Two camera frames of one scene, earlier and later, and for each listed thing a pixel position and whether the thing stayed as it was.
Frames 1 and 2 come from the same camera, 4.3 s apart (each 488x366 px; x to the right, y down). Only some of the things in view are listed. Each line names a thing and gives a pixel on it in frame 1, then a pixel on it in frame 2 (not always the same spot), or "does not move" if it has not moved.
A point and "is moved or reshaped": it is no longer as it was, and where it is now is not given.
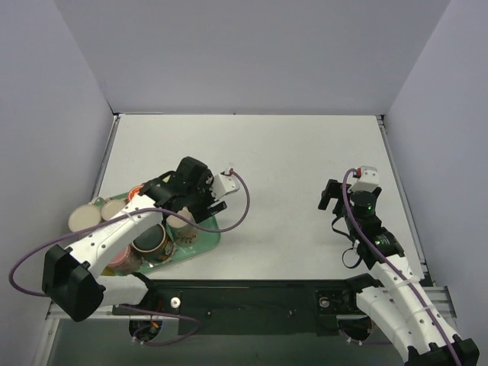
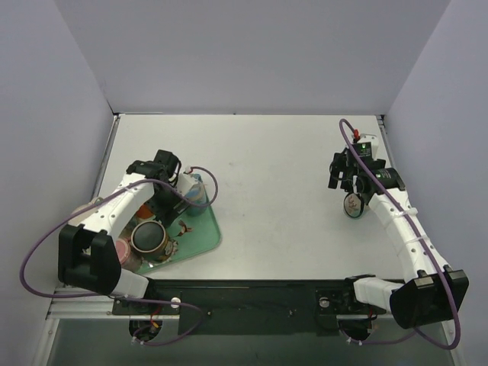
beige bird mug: x=183 y=232 is moved or reshaped
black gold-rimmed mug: x=152 y=245 does not move
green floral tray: x=209 y=236 does not move
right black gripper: x=344 y=199 → x=337 y=170
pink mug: x=121 y=257 does not move
